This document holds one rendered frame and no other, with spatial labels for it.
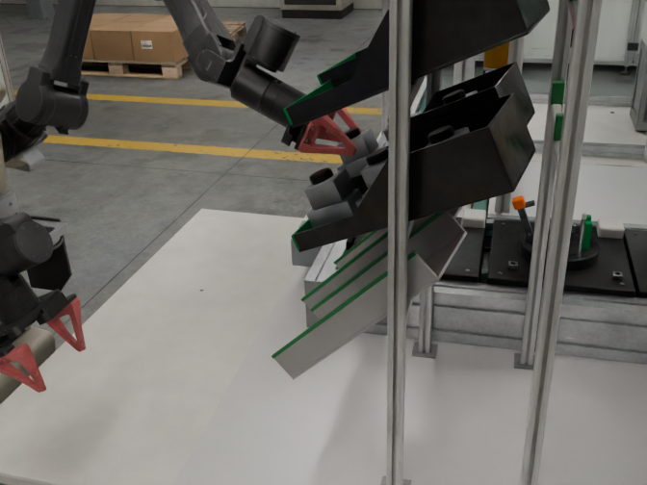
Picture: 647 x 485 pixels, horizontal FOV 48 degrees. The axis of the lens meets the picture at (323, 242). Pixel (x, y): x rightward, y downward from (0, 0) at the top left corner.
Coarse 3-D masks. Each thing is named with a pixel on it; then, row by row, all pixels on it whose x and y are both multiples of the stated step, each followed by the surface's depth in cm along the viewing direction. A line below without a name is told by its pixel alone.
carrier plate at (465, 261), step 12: (468, 228) 144; (480, 228) 144; (360, 240) 141; (468, 240) 139; (480, 240) 139; (456, 252) 135; (468, 252) 135; (480, 252) 135; (456, 264) 131; (468, 264) 131; (444, 276) 128; (456, 276) 128; (468, 276) 127
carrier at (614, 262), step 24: (504, 240) 139; (528, 240) 133; (576, 240) 134; (600, 240) 138; (504, 264) 131; (528, 264) 130; (576, 264) 127; (600, 264) 129; (624, 264) 129; (576, 288) 123; (600, 288) 122; (624, 288) 122
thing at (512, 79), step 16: (512, 64) 96; (480, 80) 100; (496, 80) 99; (512, 80) 94; (432, 96) 104; (480, 96) 88; (496, 96) 87; (528, 96) 98; (432, 112) 91; (448, 112) 91; (528, 112) 96; (416, 128) 93
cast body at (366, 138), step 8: (352, 128) 107; (352, 136) 105; (360, 136) 104; (368, 136) 105; (344, 144) 105; (360, 144) 104; (368, 144) 104; (376, 144) 107; (360, 152) 104; (368, 152) 104; (344, 160) 106; (352, 160) 105; (360, 160) 105; (344, 168) 106; (352, 168) 106; (360, 168) 105; (352, 176) 106
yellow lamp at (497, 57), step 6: (498, 48) 136; (504, 48) 136; (486, 54) 138; (492, 54) 137; (498, 54) 137; (504, 54) 137; (486, 60) 139; (492, 60) 138; (498, 60) 137; (504, 60) 137; (486, 66) 139; (492, 66) 138; (498, 66) 138
